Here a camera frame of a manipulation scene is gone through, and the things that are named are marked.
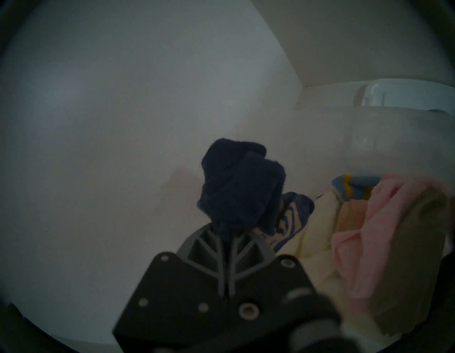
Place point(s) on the clear plastic storage bin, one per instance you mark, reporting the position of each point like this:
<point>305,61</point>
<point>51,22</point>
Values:
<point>355,142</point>

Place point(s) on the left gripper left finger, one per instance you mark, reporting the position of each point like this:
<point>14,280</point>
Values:
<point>170,302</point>

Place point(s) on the white wardrobe cabinet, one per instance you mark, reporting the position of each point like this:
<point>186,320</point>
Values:
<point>320,35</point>

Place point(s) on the pink fuzzy sock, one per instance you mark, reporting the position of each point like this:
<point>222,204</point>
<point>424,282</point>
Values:
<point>376,231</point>

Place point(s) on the olive green knit sock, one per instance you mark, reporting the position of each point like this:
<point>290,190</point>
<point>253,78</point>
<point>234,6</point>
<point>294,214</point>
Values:
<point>416,256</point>

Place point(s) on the cream yellow sock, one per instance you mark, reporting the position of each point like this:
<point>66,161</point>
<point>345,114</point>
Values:
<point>320,231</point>

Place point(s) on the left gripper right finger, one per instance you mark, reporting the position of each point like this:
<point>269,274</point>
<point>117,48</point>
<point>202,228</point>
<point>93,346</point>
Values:
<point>263,281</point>

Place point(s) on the navy blue striped sock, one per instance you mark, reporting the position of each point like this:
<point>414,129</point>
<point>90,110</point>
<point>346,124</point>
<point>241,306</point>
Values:
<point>238,185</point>

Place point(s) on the light blue yellow-striped sock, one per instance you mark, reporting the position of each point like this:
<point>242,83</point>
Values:
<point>359,185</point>

